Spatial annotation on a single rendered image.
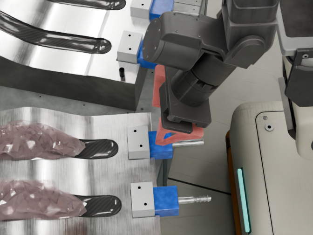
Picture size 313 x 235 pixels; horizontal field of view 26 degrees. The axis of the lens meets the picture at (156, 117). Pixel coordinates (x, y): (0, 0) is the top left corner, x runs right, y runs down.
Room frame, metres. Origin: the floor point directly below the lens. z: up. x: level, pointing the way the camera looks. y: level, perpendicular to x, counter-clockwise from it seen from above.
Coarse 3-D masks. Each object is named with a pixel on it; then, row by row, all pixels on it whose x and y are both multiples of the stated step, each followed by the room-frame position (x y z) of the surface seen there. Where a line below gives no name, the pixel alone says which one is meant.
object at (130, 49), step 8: (128, 32) 0.79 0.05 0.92; (120, 40) 0.77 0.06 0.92; (128, 40) 0.77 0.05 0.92; (136, 40) 0.77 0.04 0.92; (120, 48) 0.76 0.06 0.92; (128, 48) 0.76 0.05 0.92; (136, 48) 0.76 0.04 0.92; (120, 56) 0.75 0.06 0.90; (128, 56) 0.75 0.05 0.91; (136, 56) 0.74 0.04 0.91; (144, 64) 0.74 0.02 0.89; (152, 64) 0.74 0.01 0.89
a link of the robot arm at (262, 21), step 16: (224, 0) 0.58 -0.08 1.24; (240, 0) 0.53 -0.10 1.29; (256, 0) 0.53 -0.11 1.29; (272, 0) 0.53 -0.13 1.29; (224, 16) 0.56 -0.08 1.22; (240, 16) 0.53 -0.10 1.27; (256, 16) 0.53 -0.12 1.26; (272, 16) 0.53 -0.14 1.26; (240, 32) 0.52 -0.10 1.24; (256, 32) 0.53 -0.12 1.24; (272, 32) 0.53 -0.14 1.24
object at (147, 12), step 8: (136, 0) 0.87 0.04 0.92; (144, 0) 0.87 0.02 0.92; (152, 0) 0.88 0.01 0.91; (160, 0) 0.88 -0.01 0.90; (168, 0) 0.88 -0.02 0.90; (136, 8) 0.85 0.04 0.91; (144, 8) 0.85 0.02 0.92; (152, 8) 0.86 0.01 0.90; (160, 8) 0.86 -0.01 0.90; (168, 8) 0.86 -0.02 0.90; (136, 16) 0.85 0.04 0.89; (144, 16) 0.85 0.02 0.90; (152, 16) 0.85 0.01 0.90
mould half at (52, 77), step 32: (0, 0) 0.87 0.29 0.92; (32, 0) 0.89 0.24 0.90; (128, 0) 0.89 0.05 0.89; (0, 32) 0.80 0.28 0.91; (64, 32) 0.82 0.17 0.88; (96, 32) 0.82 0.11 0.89; (0, 64) 0.75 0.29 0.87; (32, 64) 0.75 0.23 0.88; (64, 64) 0.74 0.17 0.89; (96, 64) 0.74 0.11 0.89; (128, 64) 0.74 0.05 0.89; (64, 96) 0.73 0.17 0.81; (96, 96) 0.71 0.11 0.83; (128, 96) 0.70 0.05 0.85
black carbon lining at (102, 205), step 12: (96, 144) 0.60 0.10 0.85; (108, 144) 0.60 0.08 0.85; (72, 156) 0.57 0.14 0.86; (84, 156) 0.57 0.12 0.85; (96, 156) 0.57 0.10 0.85; (108, 156) 0.57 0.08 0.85; (96, 204) 0.48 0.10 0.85; (108, 204) 0.48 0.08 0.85; (120, 204) 0.48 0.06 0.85; (84, 216) 0.46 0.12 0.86; (96, 216) 0.46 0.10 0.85; (108, 216) 0.46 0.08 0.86
